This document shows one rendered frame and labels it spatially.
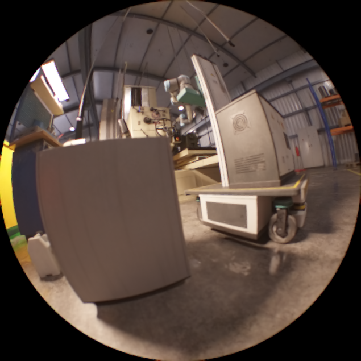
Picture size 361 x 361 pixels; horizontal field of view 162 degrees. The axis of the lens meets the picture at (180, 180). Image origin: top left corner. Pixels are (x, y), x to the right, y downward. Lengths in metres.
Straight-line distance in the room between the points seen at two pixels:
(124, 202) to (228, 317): 0.46
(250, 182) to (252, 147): 0.19
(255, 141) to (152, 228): 0.62
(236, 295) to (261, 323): 0.15
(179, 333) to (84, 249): 0.36
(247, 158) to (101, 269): 0.80
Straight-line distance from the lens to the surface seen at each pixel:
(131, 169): 0.34
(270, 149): 0.68
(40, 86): 1.93
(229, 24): 8.54
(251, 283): 0.56
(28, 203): 1.28
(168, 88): 1.36
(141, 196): 0.35
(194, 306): 0.50
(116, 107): 3.27
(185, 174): 2.38
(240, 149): 0.76
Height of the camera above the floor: 0.42
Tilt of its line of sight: level
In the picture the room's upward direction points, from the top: 8 degrees counter-clockwise
